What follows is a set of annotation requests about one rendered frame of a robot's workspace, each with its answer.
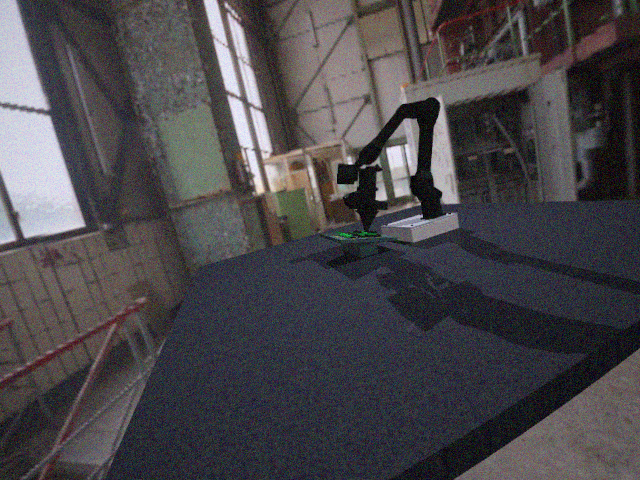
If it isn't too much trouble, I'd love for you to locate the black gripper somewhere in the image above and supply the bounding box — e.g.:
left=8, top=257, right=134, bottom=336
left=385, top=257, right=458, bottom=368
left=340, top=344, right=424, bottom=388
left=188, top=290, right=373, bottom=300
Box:
left=349, top=184, right=388, bottom=231

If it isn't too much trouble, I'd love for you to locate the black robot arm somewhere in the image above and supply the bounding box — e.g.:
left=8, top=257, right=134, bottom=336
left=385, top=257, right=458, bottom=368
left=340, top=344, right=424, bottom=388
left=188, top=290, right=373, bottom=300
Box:
left=337, top=97, right=446, bottom=219

